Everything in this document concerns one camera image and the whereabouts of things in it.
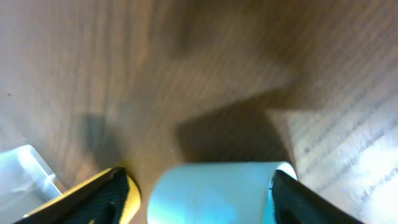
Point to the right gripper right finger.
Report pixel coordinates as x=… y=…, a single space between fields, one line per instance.
x=294 y=203

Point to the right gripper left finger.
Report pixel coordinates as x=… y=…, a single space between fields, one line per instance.
x=100 y=201

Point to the yellow cup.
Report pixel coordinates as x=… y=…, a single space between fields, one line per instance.
x=131 y=205

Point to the light blue cup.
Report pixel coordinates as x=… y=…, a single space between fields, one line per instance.
x=230 y=192

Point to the clear plastic storage container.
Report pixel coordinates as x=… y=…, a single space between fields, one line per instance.
x=27 y=182

